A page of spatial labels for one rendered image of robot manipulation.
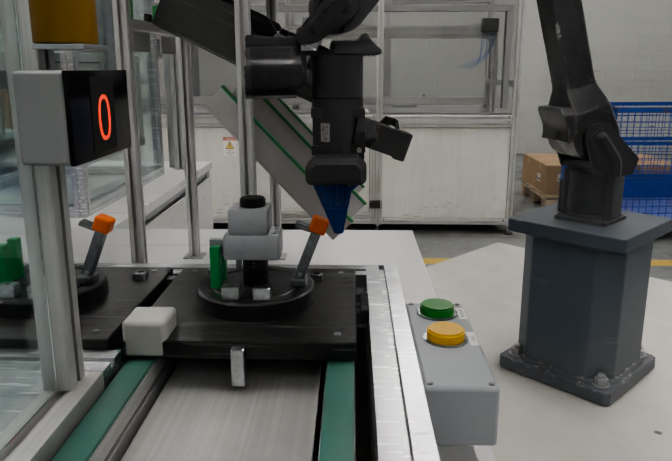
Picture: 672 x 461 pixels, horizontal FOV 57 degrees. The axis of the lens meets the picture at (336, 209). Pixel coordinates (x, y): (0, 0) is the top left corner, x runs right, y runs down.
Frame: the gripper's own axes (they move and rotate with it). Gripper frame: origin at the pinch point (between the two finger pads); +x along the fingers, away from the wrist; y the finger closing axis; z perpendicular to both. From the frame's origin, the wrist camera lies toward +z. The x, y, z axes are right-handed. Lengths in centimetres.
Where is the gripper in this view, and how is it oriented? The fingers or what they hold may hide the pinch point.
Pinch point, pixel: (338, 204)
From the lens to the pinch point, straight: 72.5
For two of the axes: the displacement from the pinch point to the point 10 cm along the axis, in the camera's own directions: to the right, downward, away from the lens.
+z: 10.0, 0.0, -0.3
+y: 0.3, -2.2, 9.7
